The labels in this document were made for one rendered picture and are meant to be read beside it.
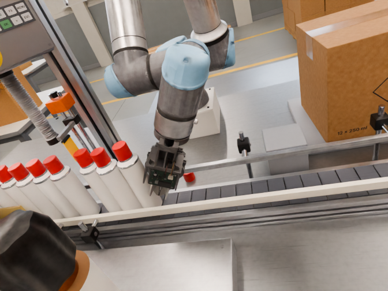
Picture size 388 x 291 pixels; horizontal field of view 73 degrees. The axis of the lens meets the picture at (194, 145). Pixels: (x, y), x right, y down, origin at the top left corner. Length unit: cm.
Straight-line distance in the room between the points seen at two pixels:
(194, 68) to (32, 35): 38
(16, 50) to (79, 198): 36
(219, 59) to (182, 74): 45
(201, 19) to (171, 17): 525
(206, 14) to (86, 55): 615
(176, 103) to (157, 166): 14
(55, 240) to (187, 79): 28
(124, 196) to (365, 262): 51
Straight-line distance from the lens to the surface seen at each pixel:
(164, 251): 61
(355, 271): 60
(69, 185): 71
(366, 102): 77
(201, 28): 82
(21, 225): 36
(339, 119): 76
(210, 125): 94
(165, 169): 51
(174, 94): 43
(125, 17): 60
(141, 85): 55
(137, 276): 61
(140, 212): 66
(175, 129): 46
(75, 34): 682
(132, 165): 59
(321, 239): 63
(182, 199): 69
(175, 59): 42
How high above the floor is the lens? 135
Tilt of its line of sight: 34 degrees down
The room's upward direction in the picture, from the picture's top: 20 degrees counter-clockwise
